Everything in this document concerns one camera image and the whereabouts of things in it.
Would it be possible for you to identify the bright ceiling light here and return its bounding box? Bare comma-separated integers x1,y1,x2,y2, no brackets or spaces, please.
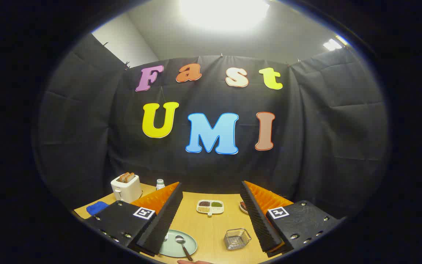
178,0,270,32

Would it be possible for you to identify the blue cloth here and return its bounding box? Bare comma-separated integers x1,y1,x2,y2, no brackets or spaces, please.
86,201,110,216

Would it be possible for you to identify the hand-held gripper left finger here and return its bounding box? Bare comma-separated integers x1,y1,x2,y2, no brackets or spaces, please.
84,181,184,257

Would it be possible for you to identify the green ceramic plate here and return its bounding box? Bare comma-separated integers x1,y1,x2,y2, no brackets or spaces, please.
159,230,198,258

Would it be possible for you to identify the white toaster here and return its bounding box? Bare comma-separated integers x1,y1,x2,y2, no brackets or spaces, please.
110,172,143,204

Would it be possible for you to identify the metal wire basket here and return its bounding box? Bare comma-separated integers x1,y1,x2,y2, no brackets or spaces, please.
224,228,252,251

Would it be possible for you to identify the small ceiling light panel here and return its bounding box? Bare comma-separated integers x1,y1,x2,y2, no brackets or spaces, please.
323,36,349,51

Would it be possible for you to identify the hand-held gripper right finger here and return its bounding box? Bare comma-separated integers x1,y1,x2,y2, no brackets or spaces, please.
240,180,346,258

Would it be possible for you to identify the wooden handled metal spoon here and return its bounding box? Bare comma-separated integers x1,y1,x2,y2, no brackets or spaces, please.
175,235,194,261

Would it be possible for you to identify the white divided snack tray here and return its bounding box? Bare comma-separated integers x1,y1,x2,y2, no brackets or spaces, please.
196,199,224,217

